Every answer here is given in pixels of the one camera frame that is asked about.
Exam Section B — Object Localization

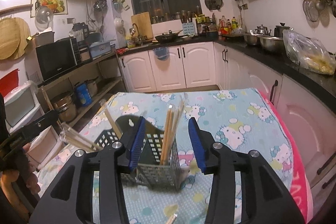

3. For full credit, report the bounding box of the black microwave oven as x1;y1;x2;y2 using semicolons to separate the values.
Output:
25;38;77;85

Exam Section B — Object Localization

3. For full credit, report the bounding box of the blue canister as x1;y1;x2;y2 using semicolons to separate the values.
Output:
75;83;92;106

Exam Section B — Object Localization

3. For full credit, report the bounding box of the clear plastic bag of food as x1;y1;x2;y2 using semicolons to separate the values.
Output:
283;30;335;76

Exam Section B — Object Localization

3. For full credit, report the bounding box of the blender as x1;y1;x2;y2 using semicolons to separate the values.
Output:
69;22;89;42

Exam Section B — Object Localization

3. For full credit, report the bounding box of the round bamboo tray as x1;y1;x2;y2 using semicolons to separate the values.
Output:
0;18;21;60

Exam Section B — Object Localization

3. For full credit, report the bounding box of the pink LOVE blanket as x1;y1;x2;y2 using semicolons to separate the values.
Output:
255;88;313;223

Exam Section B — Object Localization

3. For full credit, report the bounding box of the framed fruit picture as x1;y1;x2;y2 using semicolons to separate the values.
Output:
30;0;68;18

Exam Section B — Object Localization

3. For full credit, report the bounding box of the bamboo chopstick pair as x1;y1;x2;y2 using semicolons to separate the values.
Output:
165;98;185;162
160;105;174;165
100;100;122;139
59;122;102;152
165;213;178;224

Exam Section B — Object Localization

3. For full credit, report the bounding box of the glass pot lid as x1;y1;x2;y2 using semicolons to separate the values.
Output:
35;6;54;31

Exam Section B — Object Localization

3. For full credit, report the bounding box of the steel stockpot on shelf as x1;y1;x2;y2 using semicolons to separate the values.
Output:
51;91;77;122

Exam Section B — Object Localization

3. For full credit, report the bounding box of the white plastic drawer unit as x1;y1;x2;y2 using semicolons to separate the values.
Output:
3;80;65;169

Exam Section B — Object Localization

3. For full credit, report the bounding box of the wooden cutting board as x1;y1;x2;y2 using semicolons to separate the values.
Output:
131;12;154;40

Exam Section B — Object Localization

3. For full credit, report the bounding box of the green plastic utensil holder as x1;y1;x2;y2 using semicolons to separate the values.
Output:
94;115;182;191

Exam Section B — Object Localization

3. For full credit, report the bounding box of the steel kettle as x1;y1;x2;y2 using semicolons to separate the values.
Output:
254;24;271;36

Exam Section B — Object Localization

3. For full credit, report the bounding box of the stainless steel pot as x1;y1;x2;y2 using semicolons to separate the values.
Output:
259;35;285;53

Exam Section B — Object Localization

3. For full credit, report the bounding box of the person's left hand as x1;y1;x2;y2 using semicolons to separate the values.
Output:
1;142;41;203

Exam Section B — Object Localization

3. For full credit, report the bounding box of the blue knife block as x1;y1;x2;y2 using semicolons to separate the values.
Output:
182;22;197;35

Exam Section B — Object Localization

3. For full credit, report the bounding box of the wooden shelf rack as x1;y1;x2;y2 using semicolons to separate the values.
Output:
37;51;126;130

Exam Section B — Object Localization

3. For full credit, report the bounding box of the Hello Kitty blue tablecloth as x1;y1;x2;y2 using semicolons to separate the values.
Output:
39;88;304;223

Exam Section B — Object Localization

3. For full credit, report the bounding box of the hanging dark pot lid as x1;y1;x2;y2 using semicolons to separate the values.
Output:
205;0;223;11

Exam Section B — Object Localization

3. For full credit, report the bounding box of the hanging wire strainer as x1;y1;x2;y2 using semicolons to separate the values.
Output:
302;0;319;22

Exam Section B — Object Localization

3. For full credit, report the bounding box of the black wok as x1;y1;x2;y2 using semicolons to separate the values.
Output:
155;30;182;43

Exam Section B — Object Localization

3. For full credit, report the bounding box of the red plastic basin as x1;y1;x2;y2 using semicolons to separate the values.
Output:
0;69;19;97

